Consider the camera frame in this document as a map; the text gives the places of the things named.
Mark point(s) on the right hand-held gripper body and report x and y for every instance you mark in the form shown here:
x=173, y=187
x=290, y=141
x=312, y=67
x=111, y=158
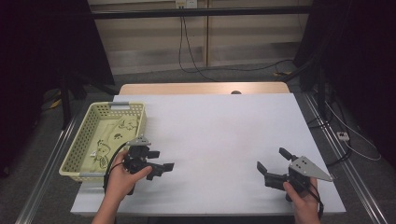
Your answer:
x=308, y=168

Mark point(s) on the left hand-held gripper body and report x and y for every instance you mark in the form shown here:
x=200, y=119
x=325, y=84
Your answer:
x=138, y=155

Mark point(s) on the yellow-green printed pants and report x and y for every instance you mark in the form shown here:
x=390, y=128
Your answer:
x=109, y=143

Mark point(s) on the yellow-green perforated plastic basket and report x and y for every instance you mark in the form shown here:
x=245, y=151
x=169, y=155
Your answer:
x=81, y=140

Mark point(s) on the person's left hand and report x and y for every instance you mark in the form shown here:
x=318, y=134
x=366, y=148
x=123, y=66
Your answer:
x=120, y=183

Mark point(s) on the person's right hand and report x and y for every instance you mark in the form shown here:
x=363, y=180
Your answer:
x=303, y=202

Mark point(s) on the white power strip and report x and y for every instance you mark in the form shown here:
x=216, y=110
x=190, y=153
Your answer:
x=343, y=136

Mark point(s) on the wooden table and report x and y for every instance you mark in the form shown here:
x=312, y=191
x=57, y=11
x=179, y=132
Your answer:
x=186, y=88

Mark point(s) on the black metal stand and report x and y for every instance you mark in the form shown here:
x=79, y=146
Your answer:
x=65, y=99

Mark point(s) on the dark curtain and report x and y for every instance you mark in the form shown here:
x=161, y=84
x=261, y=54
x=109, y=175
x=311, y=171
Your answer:
x=37, y=62
x=364, y=62

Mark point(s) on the black horizontal metal bar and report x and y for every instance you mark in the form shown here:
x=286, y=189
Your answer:
x=199, y=12

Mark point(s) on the metal floor rail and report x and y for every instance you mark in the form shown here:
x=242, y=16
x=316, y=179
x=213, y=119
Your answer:
x=46, y=174
x=348, y=171

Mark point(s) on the white wall socket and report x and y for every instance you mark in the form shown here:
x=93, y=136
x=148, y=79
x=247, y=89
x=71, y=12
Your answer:
x=186, y=3

